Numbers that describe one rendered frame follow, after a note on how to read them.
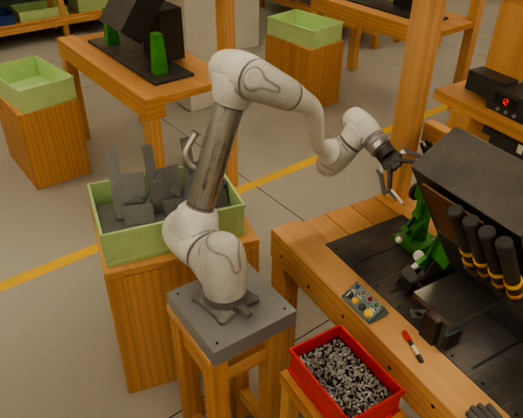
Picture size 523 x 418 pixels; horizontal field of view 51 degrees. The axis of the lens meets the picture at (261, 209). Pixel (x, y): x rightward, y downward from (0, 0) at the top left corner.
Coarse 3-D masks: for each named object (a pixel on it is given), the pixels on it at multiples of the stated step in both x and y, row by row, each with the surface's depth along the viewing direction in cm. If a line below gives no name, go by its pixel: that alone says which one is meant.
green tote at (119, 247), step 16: (144, 176) 255; (224, 176) 254; (96, 192) 251; (224, 208) 233; (240, 208) 235; (96, 224) 237; (160, 224) 224; (224, 224) 237; (240, 224) 241; (112, 240) 220; (128, 240) 223; (144, 240) 226; (160, 240) 229; (112, 256) 224; (128, 256) 227; (144, 256) 231
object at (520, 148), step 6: (492, 132) 179; (498, 132) 177; (492, 138) 180; (498, 138) 178; (504, 138) 176; (510, 138) 174; (492, 144) 181; (498, 144) 179; (504, 144) 177; (510, 144) 175; (516, 144) 172; (522, 144) 171; (504, 150) 177; (510, 150) 175; (516, 150) 173; (522, 150) 171; (516, 156) 174; (522, 156) 172
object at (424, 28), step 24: (432, 0) 199; (504, 0) 174; (408, 24) 212; (432, 24) 206; (504, 24) 176; (408, 48) 215; (432, 48) 212; (504, 48) 178; (408, 72) 219; (432, 72) 219; (504, 72) 181; (408, 96) 223; (408, 120) 227; (408, 144) 235; (408, 168) 244
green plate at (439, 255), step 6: (438, 240) 178; (432, 246) 181; (438, 246) 180; (432, 252) 183; (438, 252) 180; (444, 252) 178; (432, 258) 188; (438, 258) 181; (444, 258) 179; (444, 264) 180
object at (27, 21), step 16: (48, 0) 718; (80, 0) 707; (96, 0) 719; (0, 16) 657; (16, 16) 686; (32, 16) 681; (48, 16) 691; (64, 16) 697; (80, 16) 710; (96, 16) 719; (0, 32) 657; (16, 32) 668; (64, 32) 708
